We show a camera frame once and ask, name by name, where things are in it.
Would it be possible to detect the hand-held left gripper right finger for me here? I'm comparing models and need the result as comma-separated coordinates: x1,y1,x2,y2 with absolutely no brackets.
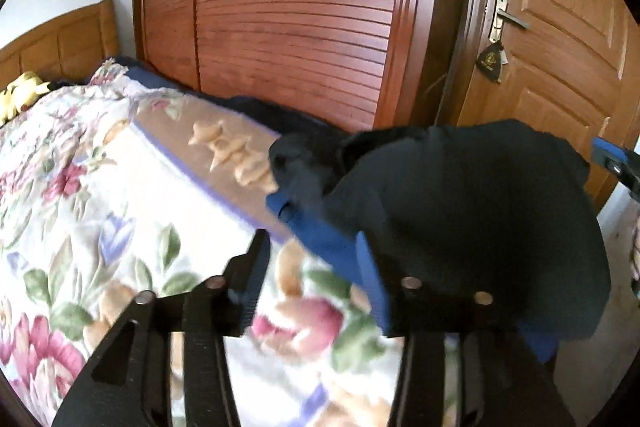
354,231,577,427

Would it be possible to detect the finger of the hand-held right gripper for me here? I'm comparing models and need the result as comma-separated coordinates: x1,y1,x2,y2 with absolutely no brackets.
589,136,640,200

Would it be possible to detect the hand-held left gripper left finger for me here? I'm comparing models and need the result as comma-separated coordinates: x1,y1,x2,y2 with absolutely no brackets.
52,229,272,427

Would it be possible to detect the black coat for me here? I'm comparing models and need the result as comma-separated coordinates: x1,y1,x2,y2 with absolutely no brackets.
267,119,614,344

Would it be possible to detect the folded blue cloth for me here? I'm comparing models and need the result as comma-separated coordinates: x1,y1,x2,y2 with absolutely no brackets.
264,189,559,364

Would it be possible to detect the wooden door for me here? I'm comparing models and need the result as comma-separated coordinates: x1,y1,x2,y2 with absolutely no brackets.
456,0,640,220

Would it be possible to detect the dark hanging tag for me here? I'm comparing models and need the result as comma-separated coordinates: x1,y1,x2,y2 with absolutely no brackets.
474,40,509,86

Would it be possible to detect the floral blanket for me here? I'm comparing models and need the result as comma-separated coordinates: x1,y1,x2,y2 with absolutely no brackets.
0,58,463,427

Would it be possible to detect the navy bed sheet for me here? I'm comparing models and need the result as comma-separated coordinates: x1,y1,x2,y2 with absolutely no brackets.
52,56,333,140

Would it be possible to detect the wooden slatted wardrobe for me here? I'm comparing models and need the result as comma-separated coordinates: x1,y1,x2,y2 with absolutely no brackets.
132,0,482,134

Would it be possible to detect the yellow plush toy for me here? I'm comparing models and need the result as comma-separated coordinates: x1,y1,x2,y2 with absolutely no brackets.
0,71,52,126

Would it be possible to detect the wooden bed headboard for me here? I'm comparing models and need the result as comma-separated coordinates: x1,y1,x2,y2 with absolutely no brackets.
0,0,122,84

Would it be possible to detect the brass door handle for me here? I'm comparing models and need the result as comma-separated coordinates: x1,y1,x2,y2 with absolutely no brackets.
486,0,531,44

